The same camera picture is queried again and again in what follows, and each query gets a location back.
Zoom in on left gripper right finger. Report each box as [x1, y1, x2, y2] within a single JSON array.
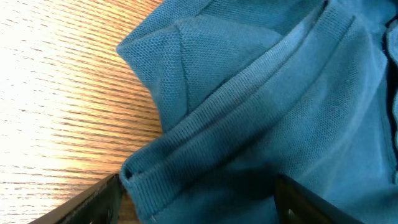
[[274, 175, 363, 224]]

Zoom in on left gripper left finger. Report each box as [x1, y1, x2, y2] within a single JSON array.
[[29, 174, 123, 224]]

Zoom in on dark blue polo shirt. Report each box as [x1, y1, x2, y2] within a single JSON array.
[[116, 1, 397, 223]]

